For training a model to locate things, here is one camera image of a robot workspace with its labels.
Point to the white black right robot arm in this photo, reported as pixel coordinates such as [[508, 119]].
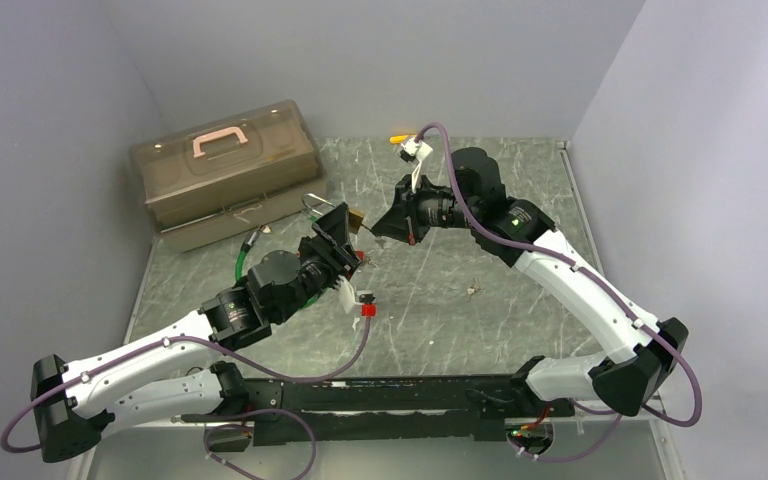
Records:
[[637, 348]]

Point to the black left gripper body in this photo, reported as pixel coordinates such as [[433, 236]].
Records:
[[320, 268]]

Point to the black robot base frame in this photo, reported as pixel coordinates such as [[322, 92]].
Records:
[[485, 407]]

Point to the green cable lock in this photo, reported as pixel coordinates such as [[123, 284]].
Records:
[[245, 258]]

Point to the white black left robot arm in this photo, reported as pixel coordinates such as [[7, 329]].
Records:
[[77, 402]]

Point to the bunch of small keys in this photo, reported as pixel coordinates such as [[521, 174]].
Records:
[[473, 289]]

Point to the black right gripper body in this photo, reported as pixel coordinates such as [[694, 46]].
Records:
[[429, 208]]

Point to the brown translucent toolbox pink handle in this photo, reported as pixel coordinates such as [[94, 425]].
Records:
[[222, 178]]

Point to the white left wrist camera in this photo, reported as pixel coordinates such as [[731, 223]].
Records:
[[361, 303]]

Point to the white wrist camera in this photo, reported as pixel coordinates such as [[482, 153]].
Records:
[[361, 303], [415, 151]]

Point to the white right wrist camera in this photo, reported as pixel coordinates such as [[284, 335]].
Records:
[[415, 151]]

